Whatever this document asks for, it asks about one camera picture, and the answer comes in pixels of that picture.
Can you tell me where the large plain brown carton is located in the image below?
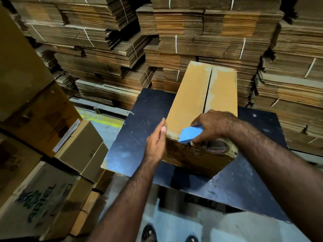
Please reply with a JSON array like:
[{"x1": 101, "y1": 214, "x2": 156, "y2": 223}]
[{"x1": 0, "y1": 4, "x2": 55, "y2": 122}]

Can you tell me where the person's left forearm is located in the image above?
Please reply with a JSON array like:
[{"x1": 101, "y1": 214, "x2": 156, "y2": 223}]
[{"x1": 86, "y1": 159, "x2": 155, "y2": 242}]

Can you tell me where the faded printed brown carton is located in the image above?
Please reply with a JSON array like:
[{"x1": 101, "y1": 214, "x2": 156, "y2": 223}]
[{"x1": 0, "y1": 133, "x2": 42, "y2": 208}]

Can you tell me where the person's right hand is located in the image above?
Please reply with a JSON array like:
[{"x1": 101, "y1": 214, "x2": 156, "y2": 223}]
[{"x1": 190, "y1": 109, "x2": 239, "y2": 147}]

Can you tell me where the person's left hand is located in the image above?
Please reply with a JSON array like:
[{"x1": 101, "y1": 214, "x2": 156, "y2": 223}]
[{"x1": 143, "y1": 118, "x2": 168, "y2": 166}]

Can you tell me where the blue tape dispenser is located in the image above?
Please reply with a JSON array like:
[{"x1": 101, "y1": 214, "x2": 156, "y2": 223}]
[{"x1": 178, "y1": 125, "x2": 229, "y2": 154}]

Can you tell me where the long brown cardboard box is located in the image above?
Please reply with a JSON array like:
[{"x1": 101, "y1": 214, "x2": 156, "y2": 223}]
[{"x1": 162, "y1": 61, "x2": 238, "y2": 178}]

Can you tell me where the dark printed brown carton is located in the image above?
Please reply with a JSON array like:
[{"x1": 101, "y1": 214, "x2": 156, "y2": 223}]
[{"x1": 0, "y1": 81, "x2": 83, "y2": 158}]

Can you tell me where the small plain brown carton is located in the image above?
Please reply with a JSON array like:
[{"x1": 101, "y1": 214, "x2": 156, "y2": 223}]
[{"x1": 54, "y1": 119, "x2": 109, "y2": 183}]

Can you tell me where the person's right forearm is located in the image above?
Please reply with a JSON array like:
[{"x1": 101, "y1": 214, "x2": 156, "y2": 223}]
[{"x1": 228, "y1": 120, "x2": 323, "y2": 242}]

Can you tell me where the green printed cardboard carton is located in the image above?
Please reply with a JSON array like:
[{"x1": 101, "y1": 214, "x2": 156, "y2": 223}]
[{"x1": 0, "y1": 161, "x2": 79, "y2": 240}]

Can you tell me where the person's left sandal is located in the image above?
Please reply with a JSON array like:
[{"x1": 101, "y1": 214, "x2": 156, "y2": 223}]
[{"x1": 141, "y1": 224, "x2": 158, "y2": 242}]

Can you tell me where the pile of flattened cardboard bundles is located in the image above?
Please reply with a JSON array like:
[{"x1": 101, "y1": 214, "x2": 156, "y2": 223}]
[{"x1": 8, "y1": 0, "x2": 323, "y2": 157}]

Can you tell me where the orange-brown small carton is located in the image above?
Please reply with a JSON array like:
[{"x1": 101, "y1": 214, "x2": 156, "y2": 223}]
[{"x1": 69, "y1": 190, "x2": 107, "y2": 237}]

